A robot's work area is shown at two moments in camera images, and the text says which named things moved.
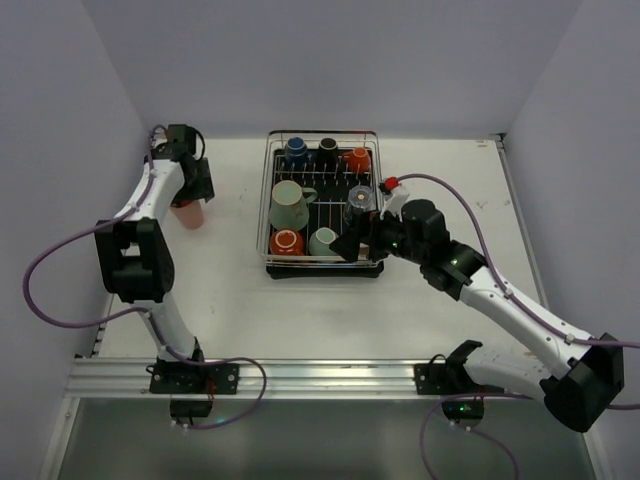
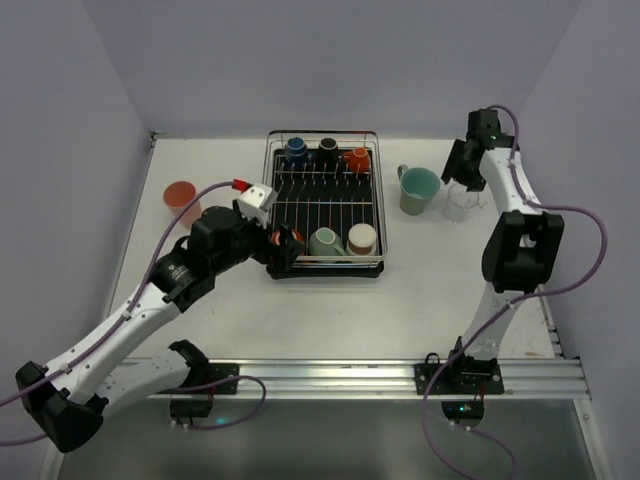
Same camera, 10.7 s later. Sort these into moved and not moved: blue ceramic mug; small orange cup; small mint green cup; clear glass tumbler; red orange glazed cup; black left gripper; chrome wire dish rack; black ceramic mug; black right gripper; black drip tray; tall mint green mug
Moved: tall mint green mug; black left gripper; clear glass tumbler; black right gripper
Not moved: small mint green cup; black drip tray; black ceramic mug; blue ceramic mug; chrome wire dish rack; red orange glazed cup; small orange cup
